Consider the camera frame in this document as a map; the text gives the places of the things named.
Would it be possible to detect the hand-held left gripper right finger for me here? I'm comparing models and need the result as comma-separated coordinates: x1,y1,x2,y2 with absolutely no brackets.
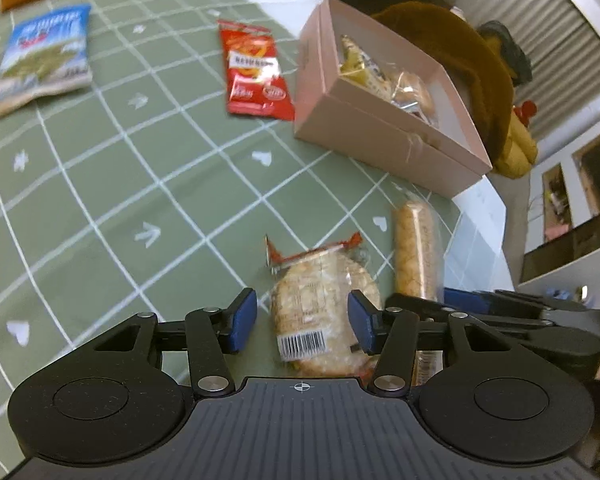
346,289,511,397

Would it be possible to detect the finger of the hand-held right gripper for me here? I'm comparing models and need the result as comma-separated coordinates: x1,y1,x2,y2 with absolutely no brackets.
384,294,546,342
442,287,588,318

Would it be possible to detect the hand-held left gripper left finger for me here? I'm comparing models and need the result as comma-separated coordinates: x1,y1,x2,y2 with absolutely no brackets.
94,287,258,397

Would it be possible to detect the round rice cracker packet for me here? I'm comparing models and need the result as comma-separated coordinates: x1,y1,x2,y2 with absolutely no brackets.
264,232,383,378

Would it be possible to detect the long cracker packet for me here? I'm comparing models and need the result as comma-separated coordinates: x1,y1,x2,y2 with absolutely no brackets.
391,195,446,387

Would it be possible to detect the pink cardboard box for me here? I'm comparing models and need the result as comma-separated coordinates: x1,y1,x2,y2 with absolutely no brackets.
293,0,494,198

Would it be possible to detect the white shelf cabinet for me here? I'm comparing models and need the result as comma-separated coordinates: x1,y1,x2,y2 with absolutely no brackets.
520,120,600,286

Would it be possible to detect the yellow plush toy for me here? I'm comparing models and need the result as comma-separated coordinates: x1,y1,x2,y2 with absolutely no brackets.
494,100,539,180

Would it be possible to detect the green checked tablecloth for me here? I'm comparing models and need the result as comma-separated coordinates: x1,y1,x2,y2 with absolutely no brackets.
0,0,512,398

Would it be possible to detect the red snack packet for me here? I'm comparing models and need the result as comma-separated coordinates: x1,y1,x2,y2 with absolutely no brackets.
217,20,297,122

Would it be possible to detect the yellow snack packet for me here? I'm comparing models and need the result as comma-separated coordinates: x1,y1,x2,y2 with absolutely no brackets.
340,34,388,93

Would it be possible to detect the dark grey plush toy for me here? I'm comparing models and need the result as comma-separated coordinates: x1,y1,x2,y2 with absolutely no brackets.
477,20,535,87

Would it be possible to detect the brown plush toy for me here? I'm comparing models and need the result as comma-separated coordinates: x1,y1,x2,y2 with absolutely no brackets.
371,2,518,161

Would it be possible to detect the white pleated curtain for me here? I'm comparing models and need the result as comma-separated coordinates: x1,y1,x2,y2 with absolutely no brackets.
450,0,600,136

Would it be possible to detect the blue seaweed snack packet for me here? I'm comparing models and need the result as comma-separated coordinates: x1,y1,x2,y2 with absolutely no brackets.
0,4,93,121

